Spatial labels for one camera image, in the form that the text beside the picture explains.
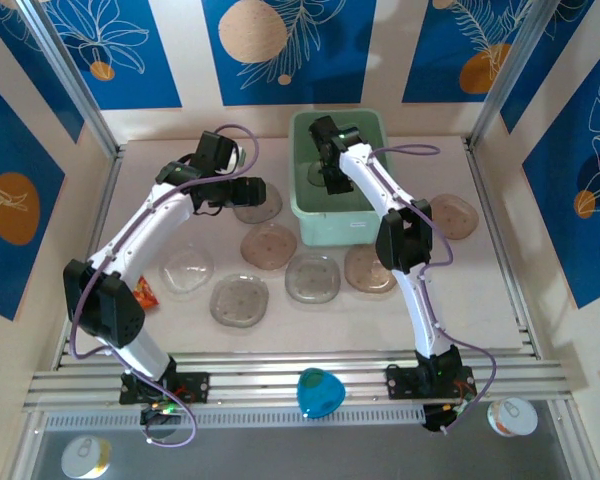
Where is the small grey translucent plate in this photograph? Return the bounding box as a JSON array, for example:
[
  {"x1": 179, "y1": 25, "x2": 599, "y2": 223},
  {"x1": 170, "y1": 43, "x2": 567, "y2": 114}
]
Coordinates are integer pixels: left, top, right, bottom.
[{"x1": 305, "y1": 160, "x2": 331, "y2": 189}]

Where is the smoky grey translucent plate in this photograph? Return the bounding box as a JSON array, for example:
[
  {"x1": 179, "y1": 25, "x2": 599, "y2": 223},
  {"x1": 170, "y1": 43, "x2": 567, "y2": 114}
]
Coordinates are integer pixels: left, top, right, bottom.
[
  {"x1": 209, "y1": 273, "x2": 271, "y2": 329},
  {"x1": 232, "y1": 182, "x2": 285, "y2": 225}
]

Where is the mint green plastic bin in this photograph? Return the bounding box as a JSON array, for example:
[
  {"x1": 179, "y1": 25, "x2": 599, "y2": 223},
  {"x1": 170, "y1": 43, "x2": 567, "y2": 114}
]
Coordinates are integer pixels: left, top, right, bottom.
[{"x1": 288, "y1": 108, "x2": 392, "y2": 247}]

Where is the brownish pink translucent plate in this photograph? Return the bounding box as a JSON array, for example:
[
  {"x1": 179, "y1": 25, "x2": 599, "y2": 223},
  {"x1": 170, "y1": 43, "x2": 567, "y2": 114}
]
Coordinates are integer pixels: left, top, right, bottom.
[{"x1": 343, "y1": 243, "x2": 399, "y2": 294}]

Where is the clear dotted plate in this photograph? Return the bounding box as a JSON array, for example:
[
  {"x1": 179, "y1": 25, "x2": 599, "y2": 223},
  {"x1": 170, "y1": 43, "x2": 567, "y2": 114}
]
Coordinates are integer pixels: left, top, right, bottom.
[{"x1": 284, "y1": 253, "x2": 342, "y2": 304}]

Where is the clear glassy plate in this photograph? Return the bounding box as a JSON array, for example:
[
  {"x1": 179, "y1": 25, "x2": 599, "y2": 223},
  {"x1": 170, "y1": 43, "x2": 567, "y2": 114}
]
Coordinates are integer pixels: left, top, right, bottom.
[{"x1": 158, "y1": 244, "x2": 216, "y2": 296}]

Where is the orange red snack packet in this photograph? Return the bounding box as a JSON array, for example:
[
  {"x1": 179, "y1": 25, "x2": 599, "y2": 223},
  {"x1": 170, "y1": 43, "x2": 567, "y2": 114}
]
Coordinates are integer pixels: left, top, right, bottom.
[{"x1": 132, "y1": 274, "x2": 160, "y2": 311}]

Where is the blue plastic plate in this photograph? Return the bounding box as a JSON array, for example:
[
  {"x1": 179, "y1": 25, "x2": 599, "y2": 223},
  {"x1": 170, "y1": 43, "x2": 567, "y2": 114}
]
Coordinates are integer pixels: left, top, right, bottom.
[{"x1": 296, "y1": 367, "x2": 346, "y2": 420}]

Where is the black left controller board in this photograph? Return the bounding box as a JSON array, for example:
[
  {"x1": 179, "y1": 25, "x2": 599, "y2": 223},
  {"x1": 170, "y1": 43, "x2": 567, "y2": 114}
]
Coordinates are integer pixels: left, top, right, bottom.
[{"x1": 139, "y1": 402, "x2": 181, "y2": 429}]

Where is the black controller board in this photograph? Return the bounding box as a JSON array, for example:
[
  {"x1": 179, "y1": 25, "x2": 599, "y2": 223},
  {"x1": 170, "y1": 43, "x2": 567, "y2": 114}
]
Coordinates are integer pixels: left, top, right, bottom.
[
  {"x1": 422, "y1": 399, "x2": 476, "y2": 434},
  {"x1": 139, "y1": 402, "x2": 181, "y2": 429}
]

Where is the black right controller board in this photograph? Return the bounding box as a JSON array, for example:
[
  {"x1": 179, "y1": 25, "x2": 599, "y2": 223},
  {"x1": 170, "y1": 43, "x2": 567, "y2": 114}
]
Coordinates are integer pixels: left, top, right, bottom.
[{"x1": 422, "y1": 399, "x2": 476, "y2": 434}]

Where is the white tin can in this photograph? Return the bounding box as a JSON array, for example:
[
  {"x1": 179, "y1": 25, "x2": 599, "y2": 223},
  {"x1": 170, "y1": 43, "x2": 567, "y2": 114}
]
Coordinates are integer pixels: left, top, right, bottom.
[
  {"x1": 59, "y1": 434, "x2": 114, "y2": 480},
  {"x1": 486, "y1": 397, "x2": 539, "y2": 439}
]

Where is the aluminium side rail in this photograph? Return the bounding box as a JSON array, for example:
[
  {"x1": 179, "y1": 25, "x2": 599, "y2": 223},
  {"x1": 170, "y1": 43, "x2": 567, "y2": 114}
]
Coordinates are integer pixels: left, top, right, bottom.
[
  {"x1": 52, "y1": 144, "x2": 126, "y2": 371},
  {"x1": 462, "y1": 137, "x2": 539, "y2": 359}
]

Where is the aluminium frame post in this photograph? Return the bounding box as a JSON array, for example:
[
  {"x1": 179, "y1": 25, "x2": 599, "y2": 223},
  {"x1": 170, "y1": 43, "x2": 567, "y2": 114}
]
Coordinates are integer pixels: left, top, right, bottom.
[
  {"x1": 17, "y1": 0, "x2": 121, "y2": 159},
  {"x1": 467, "y1": 0, "x2": 564, "y2": 151}
]

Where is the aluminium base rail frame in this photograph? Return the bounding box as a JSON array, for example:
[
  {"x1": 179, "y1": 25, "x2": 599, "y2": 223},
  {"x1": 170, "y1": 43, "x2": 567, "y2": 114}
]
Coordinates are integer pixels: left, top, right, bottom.
[{"x1": 22, "y1": 349, "x2": 574, "y2": 414}]

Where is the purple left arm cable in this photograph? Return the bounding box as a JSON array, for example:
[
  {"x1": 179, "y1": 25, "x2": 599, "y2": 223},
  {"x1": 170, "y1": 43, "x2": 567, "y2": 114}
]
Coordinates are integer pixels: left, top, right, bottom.
[{"x1": 68, "y1": 123, "x2": 260, "y2": 447}]

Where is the grey slotted cable duct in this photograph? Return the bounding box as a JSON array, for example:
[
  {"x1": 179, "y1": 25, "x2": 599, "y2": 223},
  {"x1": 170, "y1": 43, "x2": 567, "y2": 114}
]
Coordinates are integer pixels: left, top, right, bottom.
[{"x1": 42, "y1": 405, "x2": 426, "y2": 432}]

